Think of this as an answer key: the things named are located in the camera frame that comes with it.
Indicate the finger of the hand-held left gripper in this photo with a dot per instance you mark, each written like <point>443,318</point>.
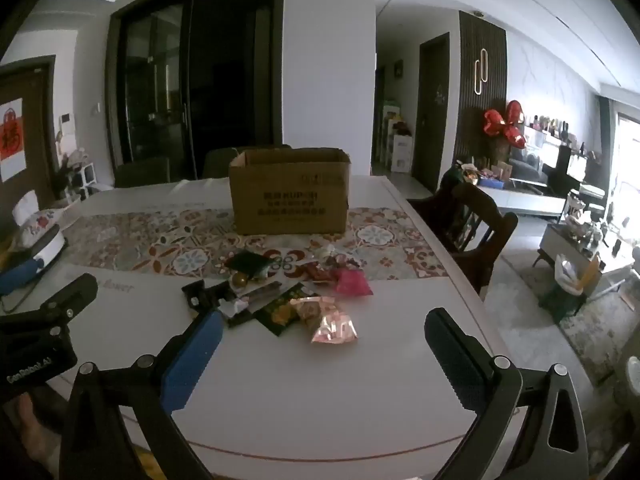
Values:
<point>72,294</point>

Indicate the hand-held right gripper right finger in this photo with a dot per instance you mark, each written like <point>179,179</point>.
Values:
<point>457,360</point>

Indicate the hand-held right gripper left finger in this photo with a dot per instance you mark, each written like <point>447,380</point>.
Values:
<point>192,360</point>

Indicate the brown cardboard box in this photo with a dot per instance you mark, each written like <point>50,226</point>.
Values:
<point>290,195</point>

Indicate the person's left forearm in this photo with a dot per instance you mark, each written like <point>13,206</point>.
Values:
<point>32,430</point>

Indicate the white appliance with floral cover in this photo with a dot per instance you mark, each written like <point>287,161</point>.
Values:
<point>42,240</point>

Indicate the black snack packet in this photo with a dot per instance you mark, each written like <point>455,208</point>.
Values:
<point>205,297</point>

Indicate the gold round candy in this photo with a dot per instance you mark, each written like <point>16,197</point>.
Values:
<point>240,280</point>

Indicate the dark snack bar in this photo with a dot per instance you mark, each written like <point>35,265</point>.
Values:
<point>260,295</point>

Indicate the green yellow snack packet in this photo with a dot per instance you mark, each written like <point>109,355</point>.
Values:
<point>280,315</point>

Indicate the patterned table runner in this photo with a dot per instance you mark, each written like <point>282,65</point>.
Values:
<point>165,245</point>

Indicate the dark green snack packet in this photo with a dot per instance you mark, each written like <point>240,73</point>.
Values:
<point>248,262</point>

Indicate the pink foil snack packet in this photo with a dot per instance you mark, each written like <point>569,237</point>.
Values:
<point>335,330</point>

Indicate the tan foil snack packet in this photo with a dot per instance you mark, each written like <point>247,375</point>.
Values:
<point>307,307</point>

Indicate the dark wooden chair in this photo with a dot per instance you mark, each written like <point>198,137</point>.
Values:
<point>467,232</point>

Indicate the green stool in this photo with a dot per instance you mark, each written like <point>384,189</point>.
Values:
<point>565,290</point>

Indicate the dark upholstered chair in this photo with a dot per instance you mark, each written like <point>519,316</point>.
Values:
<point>142,171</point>
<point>220,161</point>

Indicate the red snack packet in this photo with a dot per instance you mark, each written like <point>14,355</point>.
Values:
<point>320,272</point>

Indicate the red and white door poster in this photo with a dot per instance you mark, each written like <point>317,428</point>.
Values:
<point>11,140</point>

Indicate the white coffee table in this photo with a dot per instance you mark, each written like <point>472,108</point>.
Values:
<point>595,255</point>

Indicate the green bag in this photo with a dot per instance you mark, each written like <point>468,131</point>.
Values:
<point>452,176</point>

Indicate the red foil balloons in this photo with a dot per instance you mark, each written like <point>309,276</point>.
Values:
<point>505,122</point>

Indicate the dark glass sliding doors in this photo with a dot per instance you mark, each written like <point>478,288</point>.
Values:
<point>195,85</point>

